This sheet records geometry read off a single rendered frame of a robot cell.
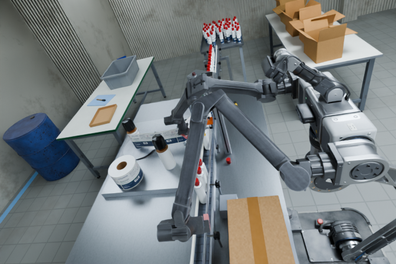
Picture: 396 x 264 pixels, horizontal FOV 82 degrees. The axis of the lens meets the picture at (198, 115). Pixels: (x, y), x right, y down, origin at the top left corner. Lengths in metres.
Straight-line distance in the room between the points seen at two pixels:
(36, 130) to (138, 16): 3.56
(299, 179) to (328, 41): 2.13
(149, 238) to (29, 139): 2.37
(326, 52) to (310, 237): 1.80
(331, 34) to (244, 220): 2.12
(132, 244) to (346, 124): 1.28
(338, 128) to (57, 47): 4.66
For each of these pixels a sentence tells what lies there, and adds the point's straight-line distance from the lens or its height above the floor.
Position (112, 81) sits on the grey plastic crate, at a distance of 3.39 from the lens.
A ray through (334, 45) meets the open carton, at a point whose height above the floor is 0.95.
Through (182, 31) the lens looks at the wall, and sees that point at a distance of 5.82.
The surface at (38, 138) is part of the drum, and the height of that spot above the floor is 0.71.
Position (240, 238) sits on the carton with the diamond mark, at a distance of 1.08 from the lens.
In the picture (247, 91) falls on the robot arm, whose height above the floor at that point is 1.50.
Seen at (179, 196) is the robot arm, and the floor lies 1.43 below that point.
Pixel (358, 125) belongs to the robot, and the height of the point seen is 1.53.
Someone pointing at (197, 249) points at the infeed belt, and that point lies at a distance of 1.37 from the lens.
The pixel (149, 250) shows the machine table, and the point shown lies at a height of 0.83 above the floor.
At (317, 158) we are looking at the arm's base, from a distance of 0.82.
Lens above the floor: 2.10
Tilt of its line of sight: 36 degrees down
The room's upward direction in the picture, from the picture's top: 18 degrees counter-clockwise
